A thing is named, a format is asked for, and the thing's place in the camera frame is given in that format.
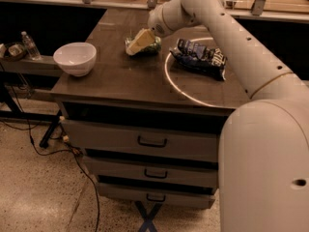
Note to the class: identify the bottom grey drawer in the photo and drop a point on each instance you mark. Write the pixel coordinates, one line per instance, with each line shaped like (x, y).
(200, 201)

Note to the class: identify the dark bowl with items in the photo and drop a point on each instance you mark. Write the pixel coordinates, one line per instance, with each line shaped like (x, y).
(12, 52)

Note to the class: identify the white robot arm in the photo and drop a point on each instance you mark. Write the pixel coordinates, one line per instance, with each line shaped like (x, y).
(264, 145)

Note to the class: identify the middle grey drawer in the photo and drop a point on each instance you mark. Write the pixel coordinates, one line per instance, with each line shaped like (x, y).
(120, 171)

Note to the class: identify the grey side shelf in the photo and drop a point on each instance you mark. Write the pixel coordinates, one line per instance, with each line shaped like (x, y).
(46, 67)

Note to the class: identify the top grey drawer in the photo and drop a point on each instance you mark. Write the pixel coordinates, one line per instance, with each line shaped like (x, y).
(141, 141)

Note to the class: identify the blue chip bag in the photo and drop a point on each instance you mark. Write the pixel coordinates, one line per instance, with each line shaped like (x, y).
(198, 58)

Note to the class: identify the clear water bottle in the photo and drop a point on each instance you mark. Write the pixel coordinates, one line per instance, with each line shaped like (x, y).
(30, 46)

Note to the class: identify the grey drawer cabinet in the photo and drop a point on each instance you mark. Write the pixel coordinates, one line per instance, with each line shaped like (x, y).
(150, 92)

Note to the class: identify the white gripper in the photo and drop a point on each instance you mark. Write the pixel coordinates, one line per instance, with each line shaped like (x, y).
(155, 23)

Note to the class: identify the white bowl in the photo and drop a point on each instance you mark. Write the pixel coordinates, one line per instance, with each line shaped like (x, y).
(76, 59)

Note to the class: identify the grey drawer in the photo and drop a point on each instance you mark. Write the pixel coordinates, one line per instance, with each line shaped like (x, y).
(141, 141)
(200, 201)
(120, 171)

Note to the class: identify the green soda can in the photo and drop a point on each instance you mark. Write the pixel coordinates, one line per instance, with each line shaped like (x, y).
(149, 47)

